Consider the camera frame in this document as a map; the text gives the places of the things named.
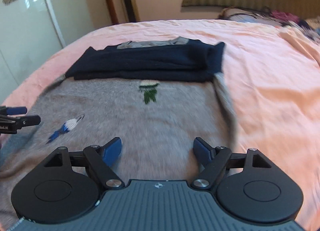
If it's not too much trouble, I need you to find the grey and navy knit sweater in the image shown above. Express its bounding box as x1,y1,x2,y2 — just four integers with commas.
1,37,236,229

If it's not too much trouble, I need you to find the pile of clothes on bed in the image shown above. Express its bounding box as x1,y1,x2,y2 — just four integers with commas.
218,7,319,43

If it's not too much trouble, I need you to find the white glossy wardrobe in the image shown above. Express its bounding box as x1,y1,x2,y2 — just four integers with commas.
1,0,112,99

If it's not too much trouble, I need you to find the pink bed sheet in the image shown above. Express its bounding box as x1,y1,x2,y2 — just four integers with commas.
5,20,319,230

